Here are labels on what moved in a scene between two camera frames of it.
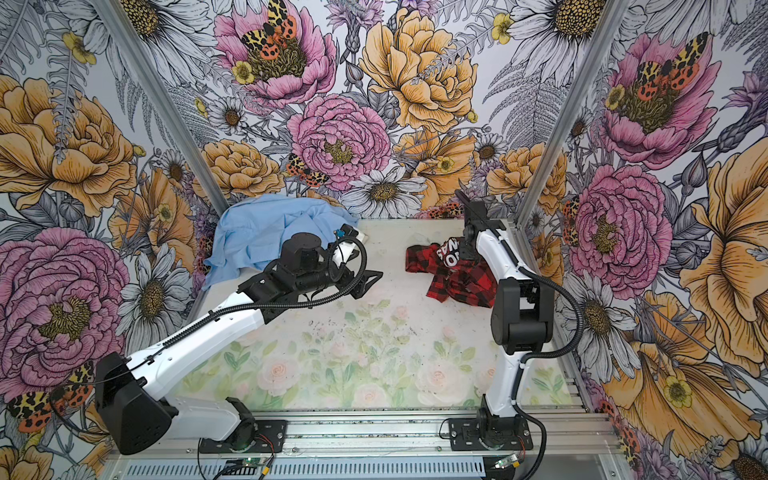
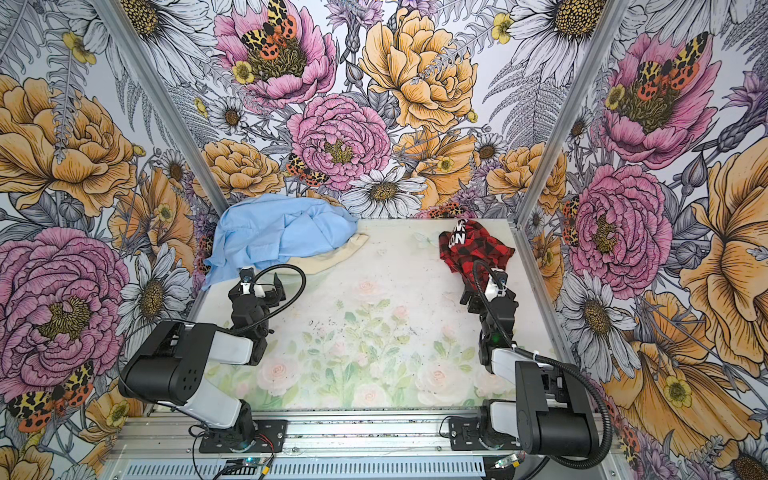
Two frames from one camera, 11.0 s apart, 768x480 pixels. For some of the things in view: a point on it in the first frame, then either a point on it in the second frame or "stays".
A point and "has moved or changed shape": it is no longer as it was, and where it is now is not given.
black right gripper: [463, 250] to [474, 306]
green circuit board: [251, 461] stays
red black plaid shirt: [466, 281] has moved or changed shape
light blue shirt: [249, 231] stays
